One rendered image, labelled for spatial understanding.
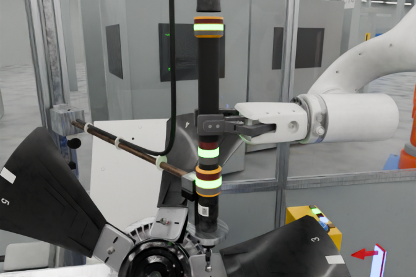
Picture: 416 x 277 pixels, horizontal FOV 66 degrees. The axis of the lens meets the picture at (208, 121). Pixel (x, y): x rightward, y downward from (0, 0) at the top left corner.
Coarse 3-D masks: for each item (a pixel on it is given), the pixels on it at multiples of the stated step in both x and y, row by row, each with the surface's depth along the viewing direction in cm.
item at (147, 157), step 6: (78, 126) 90; (90, 132) 85; (96, 132) 83; (102, 138) 80; (108, 138) 78; (114, 144) 76; (120, 144) 74; (126, 150) 72; (132, 150) 70; (138, 150) 70; (138, 156) 69; (144, 156) 67; (150, 156) 66; (150, 162) 65; (162, 162) 63; (162, 168) 62; (168, 168) 61; (174, 168) 60; (174, 174) 60; (180, 174) 58
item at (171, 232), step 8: (160, 208) 65; (168, 208) 63; (176, 208) 62; (184, 208) 60; (160, 216) 63; (168, 216) 62; (176, 216) 60; (184, 216) 59; (152, 224) 63; (160, 224) 62; (168, 224) 60; (176, 224) 59; (152, 232) 62; (160, 232) 61; (168, 232) 59; (176, 232) 58; (168, 240) 58; (176, 240) 57
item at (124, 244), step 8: (104, 232) 57; (112, 232) 57; (120, 232) 56; (104, 240) 58; (112, 240) 57; (120, 240) 57; (128, 240) 56; (96, 248) 59; (104, 248) 59; (120, 248) 57; (128, 248) 57; (96, 256) 60; (104, 256) 59; (112, 256) 59; (120, 256) 58; (112, 264) 59; (120, 264) 59
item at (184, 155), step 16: (176, 128) 75; (192, 128) 72; (176, 144) 72; (192, 144) 69; (224, 144) 65; (240, 144) 64; (176, 160) 69; (192, 160) 66; (224, 160) 63; (176, 176) 66; (160, 192) 67; (176, 192) 63
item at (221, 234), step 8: (184, 176) 57; (184, 184) 57; (192, 184) 55; (184, 192) 56; (192, 192) 55; (192, 200) 55; (192, 208) 56; (192, 216) 57; (192, 224) 57; (224, 224) 57; (192, 232) 55; (200, 232) 55; (216, 232) 55; (224, 232) 55; (192, 240) 54; (200, 240) 53; (208, 240) 53; (216, 240) 53; (224, 240) 54
